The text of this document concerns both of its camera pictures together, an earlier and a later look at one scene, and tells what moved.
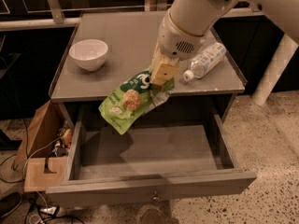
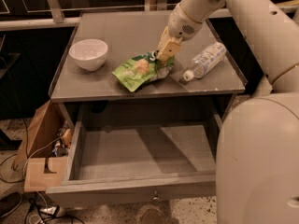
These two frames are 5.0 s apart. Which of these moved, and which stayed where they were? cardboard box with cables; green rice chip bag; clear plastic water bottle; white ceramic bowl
Moved: green rice chip bag
Stayed: white ceramic bowl; cardboard box with cables; clear plastic water bottle
